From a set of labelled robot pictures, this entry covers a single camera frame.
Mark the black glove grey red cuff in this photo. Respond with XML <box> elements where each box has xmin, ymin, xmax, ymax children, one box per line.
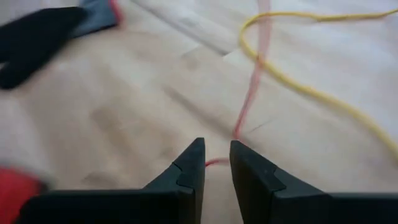
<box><xmin>0</xmin><ymin>0</ymin><xmax>124</xmax><ymax>90</ymax></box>

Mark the yellow cord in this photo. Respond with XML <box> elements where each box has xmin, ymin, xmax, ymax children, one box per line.
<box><xmin>238</xmin><ymin>9</ymin><xmax>398</xmax><ymax>159</ymax></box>

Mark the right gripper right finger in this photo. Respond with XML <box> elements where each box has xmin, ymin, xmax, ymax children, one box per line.
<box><xmin>229</xmin><ymin>140</ymin><xmax>398</xmax><ymax>224</ymax></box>

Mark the red cord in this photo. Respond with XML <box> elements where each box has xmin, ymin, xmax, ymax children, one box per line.
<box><xmin>204</xmin><ymin>0</ymin><xmax>272</xmax><ymax>167</ymax></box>

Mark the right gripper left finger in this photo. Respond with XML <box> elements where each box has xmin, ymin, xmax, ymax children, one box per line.
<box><xmin>18</xmin><ymin>138</ymin><xmax>206</xmax><ymax>224</ymax></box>

